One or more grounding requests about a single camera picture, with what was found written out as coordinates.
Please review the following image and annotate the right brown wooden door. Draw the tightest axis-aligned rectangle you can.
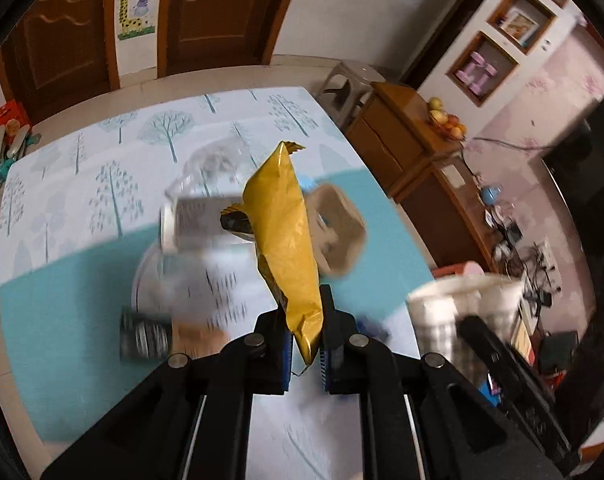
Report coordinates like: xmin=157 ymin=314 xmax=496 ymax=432
xmin=157 ymin=0 xmax=291 ymax=78

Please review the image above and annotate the red gift box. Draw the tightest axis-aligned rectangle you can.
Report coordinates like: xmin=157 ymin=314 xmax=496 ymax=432
xmin=0 ymin=100 xmax=32 ymax=127

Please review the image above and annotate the brown wooden door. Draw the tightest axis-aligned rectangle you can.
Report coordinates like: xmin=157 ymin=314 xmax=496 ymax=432
xmin=157 ymin=0 xmax=291 ymax=78
xmin=0 ymin=0 xmax=120 ymax=124

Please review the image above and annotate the wooden sideboard cabinet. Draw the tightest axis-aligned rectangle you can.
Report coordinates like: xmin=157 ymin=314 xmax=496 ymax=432
xmin=345 ymin=82 xmax=498 ymax=272

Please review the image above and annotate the brown pulp cup tray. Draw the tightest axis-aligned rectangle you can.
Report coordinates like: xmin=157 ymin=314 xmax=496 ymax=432
xmin=305 ymin=183 xmax=367 ymax=276

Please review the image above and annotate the framed pink wall picture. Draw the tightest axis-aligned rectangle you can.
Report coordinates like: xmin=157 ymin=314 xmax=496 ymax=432
xmin=447 ymin=32 xmax=518 ymax=107

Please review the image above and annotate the pink plastic stool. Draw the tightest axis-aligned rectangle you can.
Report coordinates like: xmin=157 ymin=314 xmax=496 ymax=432
xmin=431 ymin=261 xmax=485 ymax=280

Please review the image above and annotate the fruit pile on cabinet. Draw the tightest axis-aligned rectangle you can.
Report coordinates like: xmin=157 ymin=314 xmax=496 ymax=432
xmin=428 ymin=96 xmax=466 ymax=141

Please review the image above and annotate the tree-patterned tablecloth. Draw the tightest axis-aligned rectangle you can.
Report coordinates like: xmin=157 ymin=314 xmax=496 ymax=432
xmin=0 ymin=84 xmax=439 ymax=480

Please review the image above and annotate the left brown wooden door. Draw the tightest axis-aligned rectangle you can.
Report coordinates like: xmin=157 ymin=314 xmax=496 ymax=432
xmin=0 ymin=0 xmax=120 ymax=124

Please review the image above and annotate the giraffe height chart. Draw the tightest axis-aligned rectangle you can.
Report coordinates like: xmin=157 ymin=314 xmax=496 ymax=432
xmin=115 ymin=0 xmax=164 ymax=42

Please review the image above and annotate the yellow foil wrapper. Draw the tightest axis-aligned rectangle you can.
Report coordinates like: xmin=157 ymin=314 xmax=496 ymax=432
xmin=219 ymin=141 xmax=323 ymax=365

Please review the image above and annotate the checkered paper cup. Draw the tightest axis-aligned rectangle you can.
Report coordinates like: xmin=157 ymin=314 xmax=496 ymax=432
xmin=406 ymin=274 xmax=524 ymax=387

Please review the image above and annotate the grey plastic stool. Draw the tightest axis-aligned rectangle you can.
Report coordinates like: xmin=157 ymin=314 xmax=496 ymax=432
xmin=315 ymin=60 xmax=385 ymax=129

